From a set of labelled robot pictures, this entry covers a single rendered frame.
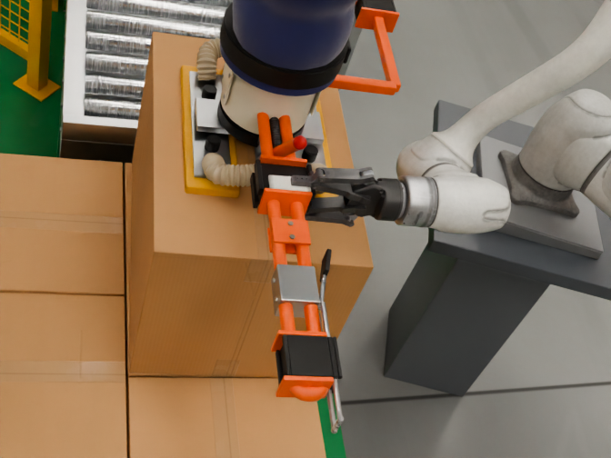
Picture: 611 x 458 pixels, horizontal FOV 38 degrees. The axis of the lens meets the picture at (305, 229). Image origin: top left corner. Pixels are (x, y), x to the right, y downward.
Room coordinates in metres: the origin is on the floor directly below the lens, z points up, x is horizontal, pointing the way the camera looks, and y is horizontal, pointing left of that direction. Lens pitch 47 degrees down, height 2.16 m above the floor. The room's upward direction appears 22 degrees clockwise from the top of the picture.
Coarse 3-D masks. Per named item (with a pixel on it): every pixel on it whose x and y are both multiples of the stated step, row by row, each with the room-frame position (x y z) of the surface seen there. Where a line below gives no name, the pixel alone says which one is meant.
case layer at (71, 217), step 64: (0, 192) 1.25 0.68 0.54; (64, 192) 1.32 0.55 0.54; (128, 192) 1.39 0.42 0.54; (0, 256) 1.09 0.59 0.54; (64, 256) 1.15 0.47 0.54; (128, 256) 1.22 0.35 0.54; (0, 320) 0.94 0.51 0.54; (64, 320) 1.00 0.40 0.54; (128, 320) 1.06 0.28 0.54; (0, 384) 0.81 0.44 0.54; (64, 384) 0.86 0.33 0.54; (128, 384) 0.92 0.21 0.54; (192, 384) 0.97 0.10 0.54; (256, 384) 1.03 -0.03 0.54; (0, 448) 0.69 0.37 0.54; (64, 448) 0.74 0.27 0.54; (128, 448) 0.80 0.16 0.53; (192, 448) 0.84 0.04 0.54; (256, 448) 0.89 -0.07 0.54; (320, 448) 0.95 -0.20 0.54
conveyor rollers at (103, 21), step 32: (96, 0) 2.02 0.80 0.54; (128, 0) 2.07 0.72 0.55; (160, 0) 2.12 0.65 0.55; (192, 0) 2.22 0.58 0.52; (224, 0) 2.26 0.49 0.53; (96, 32) 1.88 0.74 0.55; (128, 32) 1.98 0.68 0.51; (160, 32) 2.01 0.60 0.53; (192, 32) 2.05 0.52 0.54; (96, 64) 1.78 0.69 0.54; (128, 64) 1.82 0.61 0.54; (128, 96) 1.73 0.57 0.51
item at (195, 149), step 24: (192, 72) 1.38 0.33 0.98; (216, 72) 1.42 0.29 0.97; (192, 96) 1.31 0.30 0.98; (216, 96) 1.34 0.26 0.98; (192, 120) 1.25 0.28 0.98; (192, 144) 1.19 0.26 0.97; (216, 144) 1.19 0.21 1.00; (192, 168) 1.14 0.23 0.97; (192, 192) 1.09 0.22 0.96; (216, 192) 1.11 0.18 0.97
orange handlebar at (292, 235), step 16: (384, 32) 1.59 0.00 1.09; (384, 48) 1.54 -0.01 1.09; (384, 64) 1.50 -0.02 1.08; (336, 80) 1.38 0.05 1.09; (352, 80) 1.40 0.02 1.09; (368, 80) 1.42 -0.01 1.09; (288, 128) 1.20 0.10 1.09; (272, 144) 1.15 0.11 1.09; (272, 208) 1.01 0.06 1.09; (272, 224) 0.97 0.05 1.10; (288, 224) 0.98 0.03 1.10; (304, 224) 0.99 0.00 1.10; (272, 240) 0.95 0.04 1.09; (288, 240) 0.95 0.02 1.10; (304, 240) 0.96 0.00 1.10; (304, 256) 0.93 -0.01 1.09; (288, 304) 0.83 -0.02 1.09; (288, 320) 0.80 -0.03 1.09; (304, 400) 0.69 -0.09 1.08
